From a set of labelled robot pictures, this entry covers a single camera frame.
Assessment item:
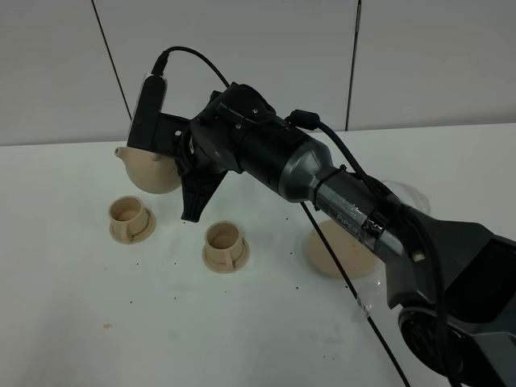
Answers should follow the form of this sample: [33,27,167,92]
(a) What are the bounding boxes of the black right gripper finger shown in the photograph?
[180,164,227,223]

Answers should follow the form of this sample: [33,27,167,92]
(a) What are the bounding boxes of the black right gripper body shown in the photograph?
[159,83,276,173]

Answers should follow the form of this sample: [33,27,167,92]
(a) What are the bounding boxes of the tan teapot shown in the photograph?
[114,147,181,194]

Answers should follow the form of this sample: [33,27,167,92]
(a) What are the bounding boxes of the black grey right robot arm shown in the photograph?
[159,84,515,386]

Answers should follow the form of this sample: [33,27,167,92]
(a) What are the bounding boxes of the large tan teapot saucer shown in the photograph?
[305,220,380,279]

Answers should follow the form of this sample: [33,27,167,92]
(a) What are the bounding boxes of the middle tan teacup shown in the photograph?
[204,222,243,249]

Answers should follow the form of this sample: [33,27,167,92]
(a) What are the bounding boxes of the tan teacup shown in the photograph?
[108,196,148,243]
[204,222,243,249]

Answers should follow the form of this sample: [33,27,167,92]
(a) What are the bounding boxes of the left tan saucer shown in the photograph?
[110,209,156,244]

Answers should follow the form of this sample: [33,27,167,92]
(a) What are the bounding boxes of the left tan teacup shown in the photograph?
[108,196,148,243]

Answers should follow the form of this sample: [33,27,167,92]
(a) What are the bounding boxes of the middle tan saucer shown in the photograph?
[202,239,250,273]

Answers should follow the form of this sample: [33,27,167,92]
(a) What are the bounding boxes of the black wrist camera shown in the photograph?
[127,74,167,152]

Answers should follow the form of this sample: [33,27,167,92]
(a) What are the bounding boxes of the black camera cable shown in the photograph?
[151,46,464,387]

